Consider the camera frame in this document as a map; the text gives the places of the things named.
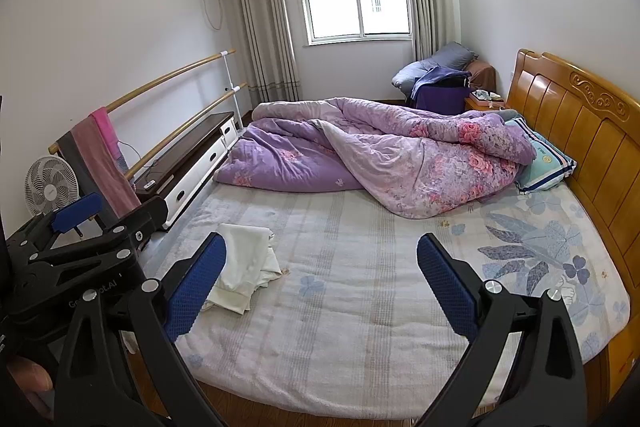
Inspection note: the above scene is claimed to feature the teal striped-edge pillow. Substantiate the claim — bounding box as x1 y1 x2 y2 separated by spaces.
505 117 577 195

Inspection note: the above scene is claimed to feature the purple floral quilt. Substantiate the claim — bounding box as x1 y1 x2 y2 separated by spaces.
214 97 537 220

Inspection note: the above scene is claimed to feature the brown chair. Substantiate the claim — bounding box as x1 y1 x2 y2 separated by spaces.
467 61 497 90

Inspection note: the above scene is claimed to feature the wooden barre rail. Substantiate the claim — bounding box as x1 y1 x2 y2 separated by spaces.
48 50 236 155
122 82 248 182

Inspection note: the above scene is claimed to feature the person's left hand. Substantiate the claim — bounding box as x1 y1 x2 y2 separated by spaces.
10 355 55 419

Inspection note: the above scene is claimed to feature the black cable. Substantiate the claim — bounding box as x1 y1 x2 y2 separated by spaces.
117 141 157 174

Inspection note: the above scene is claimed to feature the wooden nightstand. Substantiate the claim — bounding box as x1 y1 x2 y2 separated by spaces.
464 91 507 112

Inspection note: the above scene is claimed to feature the white air conditioner cable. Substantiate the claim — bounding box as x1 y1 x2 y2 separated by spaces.
197 0 224 31

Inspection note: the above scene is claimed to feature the dark-topped white tv cabinet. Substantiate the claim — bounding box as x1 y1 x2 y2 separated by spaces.
134 112 237 228

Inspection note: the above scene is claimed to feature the white standing fan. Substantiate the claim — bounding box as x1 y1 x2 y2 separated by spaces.
25 156 81 218

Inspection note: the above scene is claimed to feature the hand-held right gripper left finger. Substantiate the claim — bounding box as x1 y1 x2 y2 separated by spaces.
52 232 228 427

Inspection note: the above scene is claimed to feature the grey pillow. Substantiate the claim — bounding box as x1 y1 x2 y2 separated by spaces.
432 42 478 68

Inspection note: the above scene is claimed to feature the wooden bed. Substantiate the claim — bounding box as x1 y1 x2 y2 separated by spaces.
137 48 640 420

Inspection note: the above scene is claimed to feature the bright pink towel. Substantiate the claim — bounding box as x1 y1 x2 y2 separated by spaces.
90 107 127 180

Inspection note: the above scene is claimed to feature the light blue bedding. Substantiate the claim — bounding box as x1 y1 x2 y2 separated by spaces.
391 61 436 90

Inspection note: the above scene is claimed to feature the floral leaf bed sheet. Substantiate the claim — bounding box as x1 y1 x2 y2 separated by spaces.
175 182 632 420

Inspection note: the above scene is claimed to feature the white snap-button jacket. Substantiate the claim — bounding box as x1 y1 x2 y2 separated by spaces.
202 223 284 314

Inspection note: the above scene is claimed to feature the white barre post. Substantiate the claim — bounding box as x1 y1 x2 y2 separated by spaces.
220 50 246 130

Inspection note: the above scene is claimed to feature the blue cloth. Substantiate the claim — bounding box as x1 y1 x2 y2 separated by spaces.
410 67 471 100

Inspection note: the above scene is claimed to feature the grey and dusty-pink towel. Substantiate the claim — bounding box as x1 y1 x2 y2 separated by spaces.
55 114 142 220

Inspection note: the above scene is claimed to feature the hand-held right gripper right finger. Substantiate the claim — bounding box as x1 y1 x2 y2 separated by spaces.
416 233 586 427

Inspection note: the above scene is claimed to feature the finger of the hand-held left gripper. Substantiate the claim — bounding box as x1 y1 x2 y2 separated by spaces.
97 196 169 254
30 193 104 250

